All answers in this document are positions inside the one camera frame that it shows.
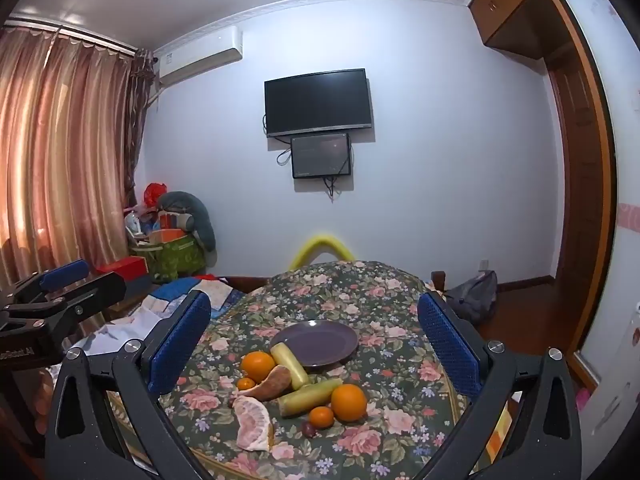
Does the red and grey box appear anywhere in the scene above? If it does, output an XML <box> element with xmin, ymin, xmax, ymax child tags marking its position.
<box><xmin>95</xmin><ymin>256</ymin><xmax>151</xmax><ymax>283</ymax></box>

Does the red fabric bundle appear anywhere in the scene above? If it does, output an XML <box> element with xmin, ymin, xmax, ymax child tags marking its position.
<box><xmin>144</xmin><ymin>182</ymin><xmax>168</xmax><ymax>208</ymax></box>

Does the large orange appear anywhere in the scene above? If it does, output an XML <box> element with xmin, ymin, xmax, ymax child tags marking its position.
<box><xmin>331</xmin><ymin>383</ymin><xmax>368</xmax><ymax>423</ymax></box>
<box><xmin>241</xmin><ymin>351</ymin><xmax>277</xmax><ymax>383</ymax></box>

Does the black wall television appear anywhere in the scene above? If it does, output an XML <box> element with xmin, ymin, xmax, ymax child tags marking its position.
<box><xmin>264</xmin><ymin>68</ymin><xmax>374</xmax><ymax>138</ymax></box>

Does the small black wall monitor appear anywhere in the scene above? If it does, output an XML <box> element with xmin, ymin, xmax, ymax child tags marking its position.
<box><xmin>291</xmin><ymin>132</ymin><xmax>352</xmax><ymax>180</ymax></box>

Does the white cloth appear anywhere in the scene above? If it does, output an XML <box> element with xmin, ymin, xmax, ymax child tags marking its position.
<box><xmin>75</xmin><ymin>305</ymin><xmax>166</xmax><ymax>361</ymax></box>

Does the grey backpack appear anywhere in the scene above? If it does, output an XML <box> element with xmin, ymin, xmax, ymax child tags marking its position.
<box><xmin>444</xmin><ymin>270</ymin><xmax>499</xmax><ymax>323</ymax></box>

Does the orange and cream blanket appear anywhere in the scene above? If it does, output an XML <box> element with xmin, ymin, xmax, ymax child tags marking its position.
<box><xmin>470</xmin><ymin>395</ymin><xmax>516</xmax><ymax>471</ymax></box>

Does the wooden overhead cabinet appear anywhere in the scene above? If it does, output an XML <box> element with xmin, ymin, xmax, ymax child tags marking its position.
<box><xmin>467</xmin><ymin>0</ymin><xmax>571</xmax><ymax>61</ymax></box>

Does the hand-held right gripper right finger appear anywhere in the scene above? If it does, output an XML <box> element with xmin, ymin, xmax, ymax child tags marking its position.
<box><xmin>417</xmin><ymin>291</ymin><xmax>583</xmax><ymax>480</ymax></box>

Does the grey plush toy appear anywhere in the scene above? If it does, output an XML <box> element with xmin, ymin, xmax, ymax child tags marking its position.
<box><xmin>157</xmin><ymin>191</ymin><xmax>217</xmax><ymax>252</ymax></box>

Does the purple round plate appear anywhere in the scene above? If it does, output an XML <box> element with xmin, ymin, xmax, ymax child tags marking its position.
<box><xmin>270</xmin><ymin>320</ymin><xmax>359</xmax><ymax>368</ymax></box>

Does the green patterned storage bag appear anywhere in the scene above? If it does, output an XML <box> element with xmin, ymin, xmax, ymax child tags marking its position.
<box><xmin>131</xmin><ymin>232</ymin><xmax>207</xmax><ymax>283</ymax></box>

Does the white air conditioner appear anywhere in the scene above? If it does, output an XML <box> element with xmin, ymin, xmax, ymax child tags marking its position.
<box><xmin>152</xmin><ymin>26</ymin><xmax>244</xmax><ymax>86</ymax></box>

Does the green floral blanket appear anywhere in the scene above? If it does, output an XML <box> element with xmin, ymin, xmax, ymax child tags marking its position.
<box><xmin>107</xmin><ymin>260</ymin><xmax>501</xmax><ymax>480</ymax></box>

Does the pale green sugarcane piece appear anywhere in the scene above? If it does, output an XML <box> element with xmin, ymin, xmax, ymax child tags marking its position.
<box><xmin>270</xmin><ymin>342</ymin><xmax>312</xmax><ymax>391</ymax></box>
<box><xmin>277</xmin><ymin>378</ymin><xmax>345</xmax><ymax>417</ymax></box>

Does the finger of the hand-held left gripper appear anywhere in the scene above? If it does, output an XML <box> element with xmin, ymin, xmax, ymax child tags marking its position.
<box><xmin>0</xmin><ymin>259</ymin><xmax>91</xmax><ymax>306</ymax></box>
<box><xmin>5</xmin><ymin>272</ymin><xmax>127</xmax><ymax>333</ymax></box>

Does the peeled pink pomelo segment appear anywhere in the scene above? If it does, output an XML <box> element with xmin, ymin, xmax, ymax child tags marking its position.
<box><xmin>233</xmin><ymin>395</ymin><xmax>275</xmax><ymax>453</ymax></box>

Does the brown sheer curtain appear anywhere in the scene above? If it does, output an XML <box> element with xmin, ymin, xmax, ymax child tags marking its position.
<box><xmin>125</xmin><ymin>49</ymin><xmax>157</xmax><ymax>211</ymax></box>

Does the yellow foam arch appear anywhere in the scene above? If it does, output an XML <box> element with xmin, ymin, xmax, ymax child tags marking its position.
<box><xmin>288</xmin><ymin>232</ymin><xmax>355</xmax><ymax>271</ymax></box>

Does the blue patchwork quilt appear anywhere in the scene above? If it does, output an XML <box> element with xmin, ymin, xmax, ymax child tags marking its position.
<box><xmin>150</xmin><ymin>275</ymin><xmax>246</xmax><ymax>321</ymax></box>

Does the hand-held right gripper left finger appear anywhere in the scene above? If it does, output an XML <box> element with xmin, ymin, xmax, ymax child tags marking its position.
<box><xmin>45</xmin><ymin>290</ymin><xmax>213</xmax><ymax>480</ymax></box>

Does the pink satin curtain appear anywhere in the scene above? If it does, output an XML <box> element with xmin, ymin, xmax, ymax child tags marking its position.
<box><xmin>0</xmin><ymin>22</ymin><xmax>138</xmax><ymax>281</ymax></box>

